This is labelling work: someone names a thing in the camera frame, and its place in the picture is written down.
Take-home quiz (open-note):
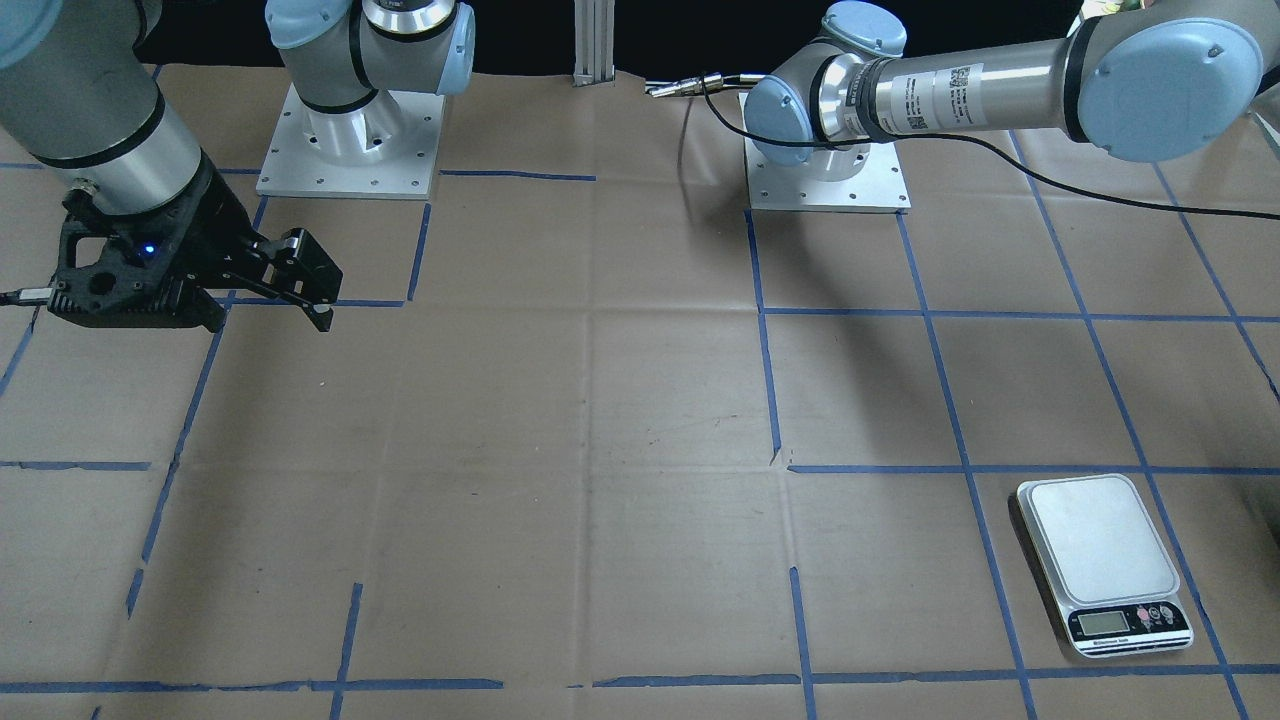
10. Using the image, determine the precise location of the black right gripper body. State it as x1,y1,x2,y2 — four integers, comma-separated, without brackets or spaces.
47,156,262,332

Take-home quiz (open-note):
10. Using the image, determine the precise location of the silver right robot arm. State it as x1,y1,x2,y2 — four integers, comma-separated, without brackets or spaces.
1,1,476,332

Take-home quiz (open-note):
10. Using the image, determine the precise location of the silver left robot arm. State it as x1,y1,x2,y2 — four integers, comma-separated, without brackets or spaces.
742,1,1279,168

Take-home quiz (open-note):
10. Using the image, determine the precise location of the brown paper table cover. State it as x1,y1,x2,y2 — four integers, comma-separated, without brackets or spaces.
1,65,1279,719

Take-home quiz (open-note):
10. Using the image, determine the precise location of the silver digital kitchen scale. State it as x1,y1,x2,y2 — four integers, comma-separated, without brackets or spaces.
1012,473,1196,659

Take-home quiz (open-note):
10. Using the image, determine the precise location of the aluminium frame post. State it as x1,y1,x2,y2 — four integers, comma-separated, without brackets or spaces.
572,0,617,87

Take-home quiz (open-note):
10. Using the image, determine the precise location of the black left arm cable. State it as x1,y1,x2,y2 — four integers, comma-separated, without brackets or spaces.
700,76,1280,222

